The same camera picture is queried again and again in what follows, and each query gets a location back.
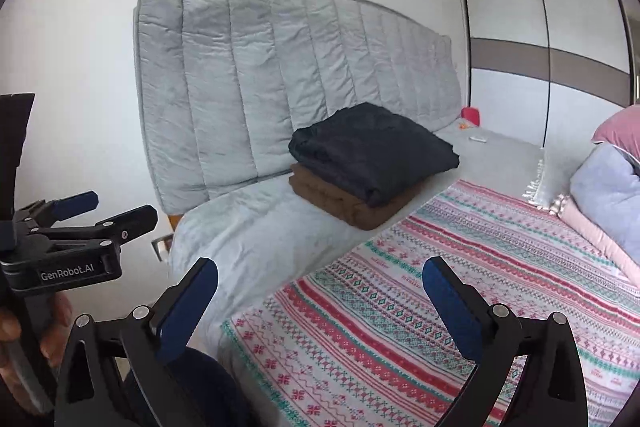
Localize small red object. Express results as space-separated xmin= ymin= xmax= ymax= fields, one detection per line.
xmin=461 ymin=106 xmax=480 ymax=127

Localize white sliding wardrobe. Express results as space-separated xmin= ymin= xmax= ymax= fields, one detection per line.
xmin=463 ymin=0 xmax=634 ymax=147

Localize grey bed cover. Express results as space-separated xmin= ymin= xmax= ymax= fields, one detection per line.
xmin=170 ymin=124 xmax=596 ymax=426

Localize patterned nordic knit blanket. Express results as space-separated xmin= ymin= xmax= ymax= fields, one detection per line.
xmin=219 ymin=181 xmax=639 ymax=426

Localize person left hand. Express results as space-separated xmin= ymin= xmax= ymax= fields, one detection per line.
xmin=0 ymin=290 xmax=74 ymax=388

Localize pink velvet pillow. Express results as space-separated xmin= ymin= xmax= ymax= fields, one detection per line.
xmin=591 ymin=104 xmax=640 ymax=159

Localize brown folded garment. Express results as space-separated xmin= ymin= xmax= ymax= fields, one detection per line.
xmin=288 ymin=164 xmax=434 ymax=231

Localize grey quilted headboard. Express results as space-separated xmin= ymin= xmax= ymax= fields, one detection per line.
xmin=134 ymin=0 xmax=462 ymax=215

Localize pink folded blanket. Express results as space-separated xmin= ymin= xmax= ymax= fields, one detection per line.
xmin=549 ymin=195 xmax=639 ymax=287

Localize wall socket plate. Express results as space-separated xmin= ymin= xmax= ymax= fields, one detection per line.
xmin=151 ymin=234 xmax=174 ymax=262

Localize black quilted puffer jacket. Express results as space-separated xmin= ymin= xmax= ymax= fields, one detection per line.
xmin=288 ymin=103 xmax=460 ymax=208

